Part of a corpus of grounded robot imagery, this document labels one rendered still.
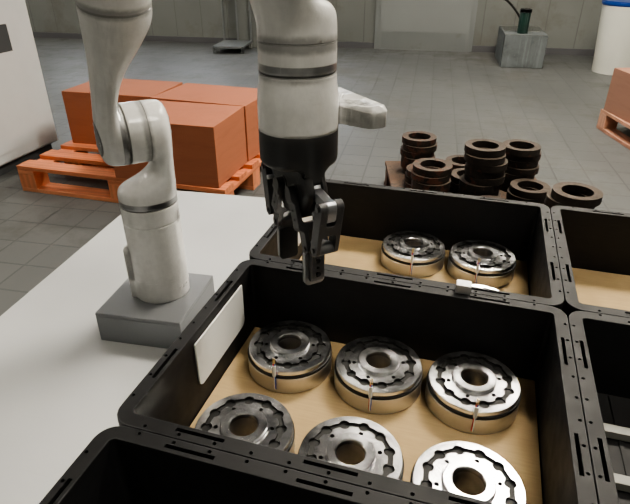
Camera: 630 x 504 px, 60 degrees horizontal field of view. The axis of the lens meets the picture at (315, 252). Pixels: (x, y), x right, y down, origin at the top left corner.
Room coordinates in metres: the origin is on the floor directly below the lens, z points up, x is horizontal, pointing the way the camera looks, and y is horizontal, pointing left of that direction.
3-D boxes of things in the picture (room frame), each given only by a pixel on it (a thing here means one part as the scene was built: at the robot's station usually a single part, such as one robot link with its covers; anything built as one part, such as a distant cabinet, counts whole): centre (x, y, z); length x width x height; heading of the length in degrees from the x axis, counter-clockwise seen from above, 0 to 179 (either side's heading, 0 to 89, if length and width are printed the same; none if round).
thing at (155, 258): (0.82, 0.27, 0.84); 0.09 x 0.09 x 0.17; 82
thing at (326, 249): (0.47, 0.00, 1.02); 0.03 x 0.01 x 0.05; 28
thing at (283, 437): (0.40, 0.07, 0.86); 0.10 x 0.10 x 0.01
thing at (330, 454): (0.36, -0.03, 0.86); 0.05 x 0.05 x 0.01
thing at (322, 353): (0.53, 0.03, 0.86); 0.10 x 0.10 x 0.01
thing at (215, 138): (3.28, 0.99, 0.25); 1.36 x 0.93 x 0.49; 76
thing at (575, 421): (0.43, -0.05, 0.92); 0.40 x 0.30 x 0.02; 73
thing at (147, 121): (0.82, 0.27, 1.00); 0.09 x 0.09 x 0.17; 28
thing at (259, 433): (0.40, 0.07, 0.86); 0.05 x 0.05 x 0.01
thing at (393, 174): (2.52, -0.82, 0.23); 1.27 x 0.87 x 0.45; 176
